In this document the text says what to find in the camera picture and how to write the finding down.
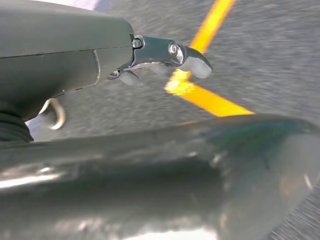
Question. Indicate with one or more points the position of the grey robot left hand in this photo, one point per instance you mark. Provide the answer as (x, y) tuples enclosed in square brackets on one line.
[(55, 43)]

